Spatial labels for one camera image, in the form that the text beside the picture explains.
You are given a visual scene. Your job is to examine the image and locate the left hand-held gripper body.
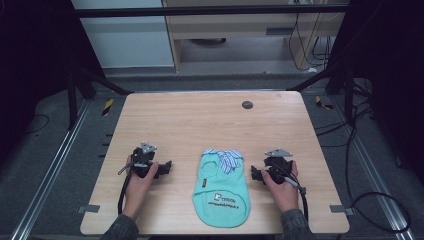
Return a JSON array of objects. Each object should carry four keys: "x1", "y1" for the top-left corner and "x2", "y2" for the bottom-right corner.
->
[{"x1": 131, "y1": 142, "x2": 158, "y2": 179}]

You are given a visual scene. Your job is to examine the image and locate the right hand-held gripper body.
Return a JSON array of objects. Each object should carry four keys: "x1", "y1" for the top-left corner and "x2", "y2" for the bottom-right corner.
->
[{"x1": 262, "y1": 148, "x2": 295, "y2": 185}]

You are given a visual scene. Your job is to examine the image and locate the person's right hand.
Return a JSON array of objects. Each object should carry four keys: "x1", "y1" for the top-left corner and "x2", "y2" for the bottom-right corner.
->
[{"x1": 261, "y1": 161, "x2": 300, "y2": 214}]

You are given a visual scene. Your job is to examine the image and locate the person's left hand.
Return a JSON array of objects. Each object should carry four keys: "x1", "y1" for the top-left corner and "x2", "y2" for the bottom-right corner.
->
[{"x1": 122, "y1": 155, "x2": 161, "y2": 218}]

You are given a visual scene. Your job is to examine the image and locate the mint green pet shirt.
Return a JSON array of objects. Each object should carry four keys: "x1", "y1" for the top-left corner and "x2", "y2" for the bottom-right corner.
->
[{"x1": 191, "y1": 148, "x2": 252, "y2": 230}]

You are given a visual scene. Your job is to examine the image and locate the yellow black striped tape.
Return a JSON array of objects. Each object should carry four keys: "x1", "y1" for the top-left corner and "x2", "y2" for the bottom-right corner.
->
[
  {"x1": 314, "y1": 95, "x2": 335, "y2": 111},
  {"x1": 101, "y1": 98, "x2": 115, "y2": 117}
]

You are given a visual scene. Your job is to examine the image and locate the black metal stand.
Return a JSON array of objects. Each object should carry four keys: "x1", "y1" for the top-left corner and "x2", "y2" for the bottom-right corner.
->
[
  {"x1": 287, "y1": 64, "x2": 373, "y2": 126},
  {"x1": 65, "y1": 68, "x2": 134, "y2": 132}
]

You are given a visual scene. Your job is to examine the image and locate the white cabinet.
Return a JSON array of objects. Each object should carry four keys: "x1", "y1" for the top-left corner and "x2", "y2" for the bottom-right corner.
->
[{"x1": 70, "y1": 0, "x2": 177, "y2": 69}]

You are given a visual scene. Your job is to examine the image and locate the black curtain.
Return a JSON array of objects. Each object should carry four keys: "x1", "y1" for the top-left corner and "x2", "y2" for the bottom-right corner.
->
[
  {"x1": 328, "y1": 0, "x2": 424, "y2": 186},
  {"x1": 0, "y1": 0, "x2": 104, "y2": 168}
]

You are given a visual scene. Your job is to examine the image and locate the light wooden desk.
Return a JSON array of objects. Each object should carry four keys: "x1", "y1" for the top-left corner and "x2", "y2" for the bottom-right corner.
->
[{"x1": 162, "y1": 0, "x2": 346, "y2": 72}]

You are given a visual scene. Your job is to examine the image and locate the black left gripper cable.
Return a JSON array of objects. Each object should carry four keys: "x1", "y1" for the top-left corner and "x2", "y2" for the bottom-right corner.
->
[{"x1": 116, "y1": 162, "x2": 136, "y2": 216}]

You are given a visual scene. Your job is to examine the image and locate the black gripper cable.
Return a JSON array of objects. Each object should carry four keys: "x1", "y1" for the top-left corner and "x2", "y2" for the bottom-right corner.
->
[
  {"x1": 279, "y1": 165, "x2": 310, "y2": 224},
  {"x1": 116, "y1": 162, "x2": 136, "y2": 216}
]

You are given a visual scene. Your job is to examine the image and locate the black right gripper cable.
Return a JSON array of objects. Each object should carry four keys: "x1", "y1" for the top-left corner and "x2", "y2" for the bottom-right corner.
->
[{"x1": 279, "y1": 165, "x2": 310, "y2": 224}]

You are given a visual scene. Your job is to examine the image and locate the grey table bracket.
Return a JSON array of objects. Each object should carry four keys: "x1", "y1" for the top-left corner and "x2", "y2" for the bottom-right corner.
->
[
  {"x1": 329, "y1": 204, "x2": 355, "y2": 217},
  {"x1": 76, "y1": 203, "x2": 101, "y2": 215}
]

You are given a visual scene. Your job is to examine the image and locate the aluminium floor rail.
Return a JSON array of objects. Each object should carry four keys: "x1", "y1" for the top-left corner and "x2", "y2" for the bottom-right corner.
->
[
  {"x1": 9, "y1": 99, "x2": 93, "y2": 240},
  {"x1": 328, "y1": 94, "x2": 416, "y2": 240}
]

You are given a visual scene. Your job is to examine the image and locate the thin black floor cable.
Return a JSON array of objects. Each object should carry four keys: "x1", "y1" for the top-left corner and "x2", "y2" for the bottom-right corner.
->
[{"x1": 23, "y1": 113, "x2": 51, "y2": 136}]

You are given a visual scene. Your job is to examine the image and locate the black hanging desk cables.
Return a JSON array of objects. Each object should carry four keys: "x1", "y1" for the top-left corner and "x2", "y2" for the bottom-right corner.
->
[{"x1": 287, "y1": 0, "x2": 336, "y2": 73}]

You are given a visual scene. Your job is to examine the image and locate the black floor cable loop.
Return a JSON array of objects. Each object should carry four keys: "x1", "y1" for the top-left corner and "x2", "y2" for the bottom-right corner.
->
[{"x1": 311, "y1": 99, "x2": 413, "y2": 234}]

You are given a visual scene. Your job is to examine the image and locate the black horizontal frame bar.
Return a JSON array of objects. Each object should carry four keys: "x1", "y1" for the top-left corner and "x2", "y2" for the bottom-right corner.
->
[{"x1": 73, "y1": 3, "x2": 350, "y2": 19}]

